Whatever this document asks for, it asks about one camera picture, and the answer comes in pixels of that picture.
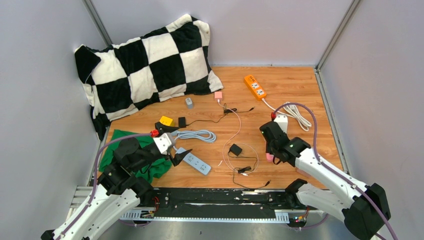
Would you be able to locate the pink cube socket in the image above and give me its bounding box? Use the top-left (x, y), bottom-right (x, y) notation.
top-left (295, 167), bottom-right (309, 177)

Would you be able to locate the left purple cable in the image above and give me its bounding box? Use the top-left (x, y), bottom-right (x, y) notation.
top-left (54, 129), bottom-right (160, 240)

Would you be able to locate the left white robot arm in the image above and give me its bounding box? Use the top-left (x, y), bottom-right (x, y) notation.
top-left (40, 122), bottom-right (190, 240)

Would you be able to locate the black tp-link power adapter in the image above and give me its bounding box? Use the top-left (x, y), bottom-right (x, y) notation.
top-left (227, 143), bottom-right (271, 190)

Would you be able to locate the white coiled power cord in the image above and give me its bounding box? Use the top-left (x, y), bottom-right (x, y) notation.
top-left (263, 98), bottom-right (313, 132)

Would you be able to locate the black white checkered pillow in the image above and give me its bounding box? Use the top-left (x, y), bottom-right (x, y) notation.
top-left (74, 14), bottom-right (224, 140)

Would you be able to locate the grey blue small charger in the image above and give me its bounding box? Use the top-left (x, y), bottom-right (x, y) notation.
top-left (185, 97), bottom-right (194, 109)

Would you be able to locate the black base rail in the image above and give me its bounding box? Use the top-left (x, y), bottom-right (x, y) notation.
top-left (120, 187), bottom-right (317, 225)

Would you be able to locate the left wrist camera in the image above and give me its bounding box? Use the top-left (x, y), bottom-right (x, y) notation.
top-left (152, 133), bottom-right (176, 150)

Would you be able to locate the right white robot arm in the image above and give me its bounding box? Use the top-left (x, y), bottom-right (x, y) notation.
top-left (259, 121), bottom-right (391, 240)

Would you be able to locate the orange power strip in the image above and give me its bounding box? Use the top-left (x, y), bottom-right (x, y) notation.
top-left (244, 74), bottom-right (267, 101)

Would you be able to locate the light blue coiled cord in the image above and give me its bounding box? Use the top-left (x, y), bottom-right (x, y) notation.
top-left (170, 129), bottom-right (217, 144)

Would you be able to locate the black adapter with thin cable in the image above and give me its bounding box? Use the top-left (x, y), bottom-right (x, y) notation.
top-left (178, 103), bottom-right (255, 128)

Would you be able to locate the pink usb charger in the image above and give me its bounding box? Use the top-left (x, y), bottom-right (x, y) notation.
top-left (214, 91), bottom-right (223, 102)

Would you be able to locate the green cloth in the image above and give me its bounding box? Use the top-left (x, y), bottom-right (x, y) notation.
top-left (98, 129), bottom-right (173, 184)

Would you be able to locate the yellow cube socket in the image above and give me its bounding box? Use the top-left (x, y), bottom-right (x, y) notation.
top-left (159, 115), bottom-right (175, 127)

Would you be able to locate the pink power strip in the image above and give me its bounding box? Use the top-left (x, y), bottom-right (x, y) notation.
top-left (266, 152), bottom-right (274, 163)

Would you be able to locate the light blue power strip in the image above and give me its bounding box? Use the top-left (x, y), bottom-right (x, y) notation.
top-left (182, 152), bottom-right (212, 176)

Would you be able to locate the white pink usb cable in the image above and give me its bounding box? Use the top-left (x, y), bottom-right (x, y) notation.
top-left (216, 100), bottom-right (260, 177)

